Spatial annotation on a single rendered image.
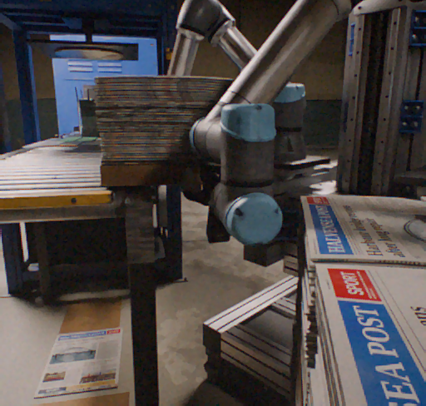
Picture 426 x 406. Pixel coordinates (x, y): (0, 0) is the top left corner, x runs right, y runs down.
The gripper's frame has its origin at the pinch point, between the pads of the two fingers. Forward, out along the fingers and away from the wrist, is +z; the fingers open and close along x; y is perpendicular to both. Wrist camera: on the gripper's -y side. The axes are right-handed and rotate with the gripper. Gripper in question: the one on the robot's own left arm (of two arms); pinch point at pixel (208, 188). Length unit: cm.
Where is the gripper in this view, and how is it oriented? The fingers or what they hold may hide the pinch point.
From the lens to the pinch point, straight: 83.3
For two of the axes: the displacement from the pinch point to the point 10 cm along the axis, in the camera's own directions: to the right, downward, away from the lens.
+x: -9.8, 0.1, -2.0
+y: 0.3, -9.8, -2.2
